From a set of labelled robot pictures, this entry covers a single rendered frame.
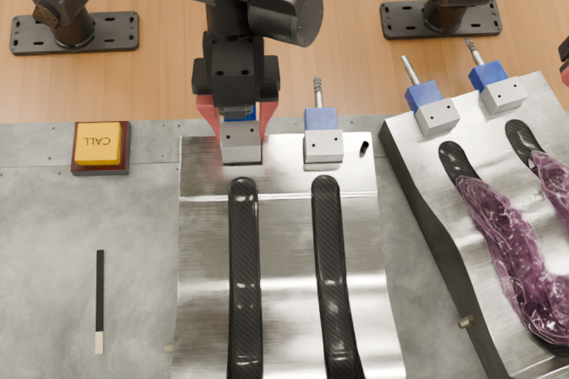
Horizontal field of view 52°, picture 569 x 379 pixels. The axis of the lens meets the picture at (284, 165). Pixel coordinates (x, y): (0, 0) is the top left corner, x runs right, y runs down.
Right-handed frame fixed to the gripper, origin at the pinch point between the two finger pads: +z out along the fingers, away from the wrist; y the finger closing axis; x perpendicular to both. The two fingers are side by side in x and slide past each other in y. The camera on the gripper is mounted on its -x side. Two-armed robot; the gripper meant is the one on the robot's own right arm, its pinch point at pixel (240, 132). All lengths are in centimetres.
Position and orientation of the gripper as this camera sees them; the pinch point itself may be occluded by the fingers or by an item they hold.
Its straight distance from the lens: 75.3
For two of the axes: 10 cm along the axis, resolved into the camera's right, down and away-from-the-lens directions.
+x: -0.6, -6.2, 7.8
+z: 0.1, 7.8, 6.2
